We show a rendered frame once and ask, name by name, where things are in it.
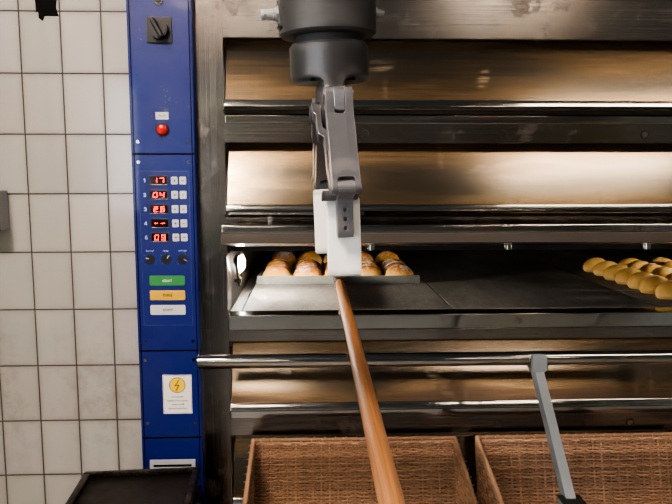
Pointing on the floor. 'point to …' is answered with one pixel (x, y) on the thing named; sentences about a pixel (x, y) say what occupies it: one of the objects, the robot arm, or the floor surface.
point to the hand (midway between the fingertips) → (336, 252)
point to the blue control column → (177, 76)
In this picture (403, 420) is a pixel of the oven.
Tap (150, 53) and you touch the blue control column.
